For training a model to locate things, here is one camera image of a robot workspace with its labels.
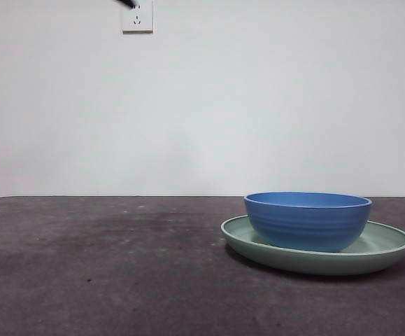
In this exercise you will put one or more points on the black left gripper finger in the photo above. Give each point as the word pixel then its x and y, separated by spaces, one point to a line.
pixel 126 2

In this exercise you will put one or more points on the blue ribbed bowl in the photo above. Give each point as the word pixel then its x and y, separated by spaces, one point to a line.
pixel 307 227

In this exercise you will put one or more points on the green round plate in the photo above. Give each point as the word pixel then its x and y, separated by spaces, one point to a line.
pixel 310 264

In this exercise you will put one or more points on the white wall socket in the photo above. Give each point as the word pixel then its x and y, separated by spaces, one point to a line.
pixel 137 21

